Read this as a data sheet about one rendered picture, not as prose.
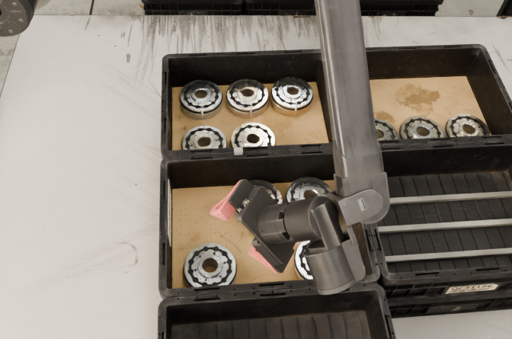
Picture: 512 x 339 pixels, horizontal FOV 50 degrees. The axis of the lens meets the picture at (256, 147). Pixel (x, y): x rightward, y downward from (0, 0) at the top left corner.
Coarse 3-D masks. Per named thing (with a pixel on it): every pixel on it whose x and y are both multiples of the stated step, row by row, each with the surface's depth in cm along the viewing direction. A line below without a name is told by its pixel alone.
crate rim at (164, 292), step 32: (192, 160) 112; (224, 160) 112; (160, 192) 107; (160, 224) 103; (160, 256) 99; (160, 288) 95; (192, 288) 96; (224, 288) 96; (256, 288) 96; (288, 288) 96
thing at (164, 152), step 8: (168, 56) 129; (176, 56) 129; (184, 56) 129; (192, 56) 129; (200, 56) 129; (208, 56) 130; (216, 56) 130; (224, 56) 130; (232, 56) 130; (240, 56) 131; (248, 56) 131; (256, 56) 131; (296, 144) 115; (304, 144) 115; (312, 144) 115; (320, 144) 115; (328, 144) 116; (168, 152) 113; (176, 152) 113; (184, 152) 113; (192, 152) 113; (200, 152) 113; (208, 152) 113; (216, 152) 113; (224, 152) 113; (232, 152) 113
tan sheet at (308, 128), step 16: (176, 96) 135; (224, 96) 136; (176, 112) 132; (224, 112) 133; (272, 112) 133; (320, 112) 134; (176, 128) 129; (224, 128) 130; (272, 128) 130; (288, 128) 130; (304, 128) 131; (320, 128) 131; (176, 144) 126; (288, 144) 128
